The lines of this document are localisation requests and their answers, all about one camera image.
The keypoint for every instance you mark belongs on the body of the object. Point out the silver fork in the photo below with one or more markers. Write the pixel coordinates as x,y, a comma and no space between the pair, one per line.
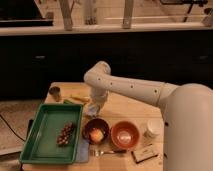
95,152

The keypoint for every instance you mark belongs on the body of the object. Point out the white plastic cup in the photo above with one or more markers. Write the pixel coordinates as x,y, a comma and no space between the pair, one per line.
153,128

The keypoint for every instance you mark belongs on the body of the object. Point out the green plastic tray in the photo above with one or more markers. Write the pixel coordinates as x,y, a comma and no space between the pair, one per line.
41,144

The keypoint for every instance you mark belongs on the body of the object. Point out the small dark cup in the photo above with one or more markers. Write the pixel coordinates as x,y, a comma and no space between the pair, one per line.
55,93

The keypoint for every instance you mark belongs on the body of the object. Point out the orange bowl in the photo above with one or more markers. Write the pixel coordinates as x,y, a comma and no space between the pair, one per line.
124,135

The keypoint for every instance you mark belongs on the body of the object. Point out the dark brown bowl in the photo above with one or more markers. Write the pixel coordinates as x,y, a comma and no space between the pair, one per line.
96,123

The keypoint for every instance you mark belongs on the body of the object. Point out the dark rectangular box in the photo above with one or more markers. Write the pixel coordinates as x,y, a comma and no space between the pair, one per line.
145,153

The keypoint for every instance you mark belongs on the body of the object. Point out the bunch of dark grapes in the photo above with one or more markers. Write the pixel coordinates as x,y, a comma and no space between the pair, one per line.
65,134

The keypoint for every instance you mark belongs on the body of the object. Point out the yellow round fruit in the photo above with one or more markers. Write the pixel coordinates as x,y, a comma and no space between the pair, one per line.
96,135

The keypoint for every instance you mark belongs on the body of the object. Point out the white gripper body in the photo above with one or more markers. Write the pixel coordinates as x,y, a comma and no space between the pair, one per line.
98,99

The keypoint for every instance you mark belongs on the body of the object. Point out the blue towel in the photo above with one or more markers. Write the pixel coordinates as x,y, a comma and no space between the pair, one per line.
82,155

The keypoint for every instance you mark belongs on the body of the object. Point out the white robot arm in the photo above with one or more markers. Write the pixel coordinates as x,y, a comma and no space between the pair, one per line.
187,112

